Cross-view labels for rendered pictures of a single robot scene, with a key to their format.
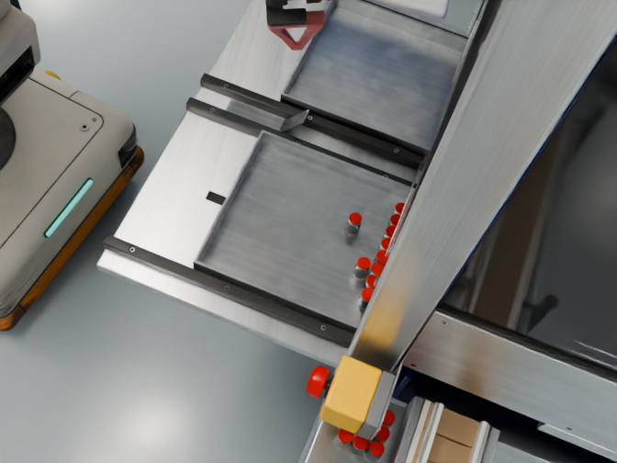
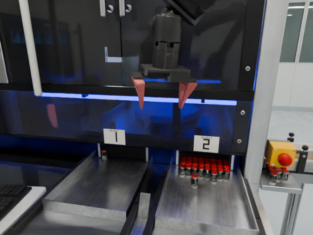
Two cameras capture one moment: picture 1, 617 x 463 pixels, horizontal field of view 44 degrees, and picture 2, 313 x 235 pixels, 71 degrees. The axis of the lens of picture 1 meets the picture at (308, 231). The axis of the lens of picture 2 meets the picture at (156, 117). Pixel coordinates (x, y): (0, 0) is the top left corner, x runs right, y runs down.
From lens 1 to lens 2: 110 cm
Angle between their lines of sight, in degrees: 75
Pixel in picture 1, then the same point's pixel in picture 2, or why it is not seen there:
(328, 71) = (98, 204)
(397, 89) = (109, 181)
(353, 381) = (280, 144)
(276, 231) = (209, 210)
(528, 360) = not seen: hidden behind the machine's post
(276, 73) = (99, 227)
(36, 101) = not seen: outside the picture
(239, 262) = (236, 222)
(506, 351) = not seen: hidden behind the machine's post
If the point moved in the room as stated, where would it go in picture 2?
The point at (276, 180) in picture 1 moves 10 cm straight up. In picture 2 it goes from (179, 215) to (180, 185)
